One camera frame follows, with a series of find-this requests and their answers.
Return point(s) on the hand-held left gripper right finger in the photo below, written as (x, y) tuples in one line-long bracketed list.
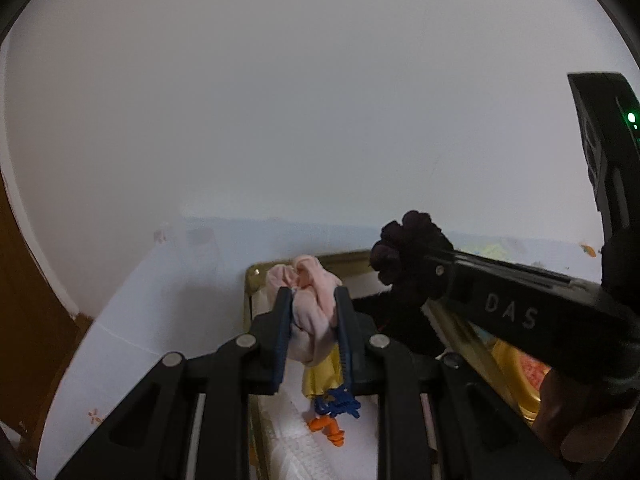
[(345, 340)]

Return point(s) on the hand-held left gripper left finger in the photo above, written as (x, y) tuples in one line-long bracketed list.
[(281, 345)]

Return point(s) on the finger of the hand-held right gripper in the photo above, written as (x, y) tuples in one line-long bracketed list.
[(442, 275)]

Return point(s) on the yellow cloth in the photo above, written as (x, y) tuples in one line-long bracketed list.
[(322, 375)]

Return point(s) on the pink cloth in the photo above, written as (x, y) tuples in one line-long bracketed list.
[(312, 305)]

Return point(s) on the dark scrunchie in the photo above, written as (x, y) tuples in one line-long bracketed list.
[(400, 250)]

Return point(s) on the gold metal tray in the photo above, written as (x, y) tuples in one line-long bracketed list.
[(257, 280)]

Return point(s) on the person's right hand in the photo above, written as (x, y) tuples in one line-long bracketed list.
[(580, 415)]

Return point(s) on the yellow round container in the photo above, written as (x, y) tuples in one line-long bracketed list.
[(520, 375)]

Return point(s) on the orange-print white bedsheet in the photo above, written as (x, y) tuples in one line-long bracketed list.
[(175, 285)]

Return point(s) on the wooden panel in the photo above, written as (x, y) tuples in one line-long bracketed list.
[(30, 285)]

